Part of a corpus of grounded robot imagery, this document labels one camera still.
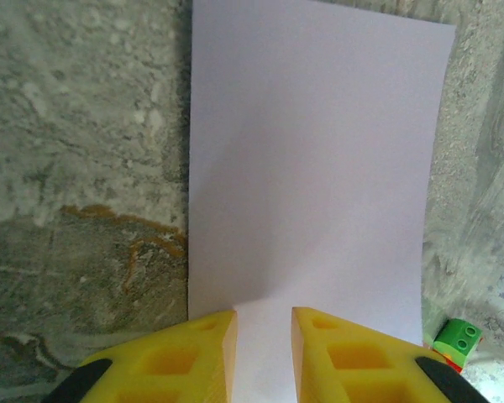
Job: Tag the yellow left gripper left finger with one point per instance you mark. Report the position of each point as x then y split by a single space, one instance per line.
168 369

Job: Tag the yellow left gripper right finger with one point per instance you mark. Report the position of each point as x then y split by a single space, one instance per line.
361 369

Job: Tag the lavender cloth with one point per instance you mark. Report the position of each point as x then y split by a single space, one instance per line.
306 168

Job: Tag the thin red toy brick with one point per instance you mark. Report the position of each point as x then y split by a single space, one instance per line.
454 364

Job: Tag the green toy brick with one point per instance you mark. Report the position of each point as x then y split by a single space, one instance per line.
458 340

